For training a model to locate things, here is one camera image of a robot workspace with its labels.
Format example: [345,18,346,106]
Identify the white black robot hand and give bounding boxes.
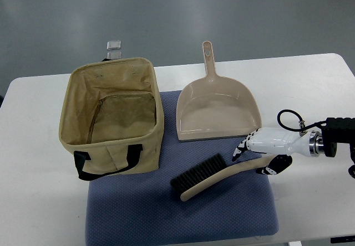
[232,127,323,175]

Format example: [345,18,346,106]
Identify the beige hand broom black bristles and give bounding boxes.
[170,155,274,202]

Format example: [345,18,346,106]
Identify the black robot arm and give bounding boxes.
[315,117,354,162]

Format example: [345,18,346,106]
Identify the yellow fabric bag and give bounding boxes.
[59,58,164,181]

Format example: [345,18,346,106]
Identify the beige plastic dustpan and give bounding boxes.
[176,41,262,141]

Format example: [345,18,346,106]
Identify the blue quilted mat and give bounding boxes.
[85,91,278,245]

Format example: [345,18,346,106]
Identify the clear plastic clip lower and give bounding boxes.
[107,50,121,60]

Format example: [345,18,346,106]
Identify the clear plastic clip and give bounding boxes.
[107,50,121,60]
[106,40,121,50]

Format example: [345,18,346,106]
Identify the clear plastic clip upper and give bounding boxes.
[106,40,121,50]

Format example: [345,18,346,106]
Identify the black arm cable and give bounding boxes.
[277,109,328,136]

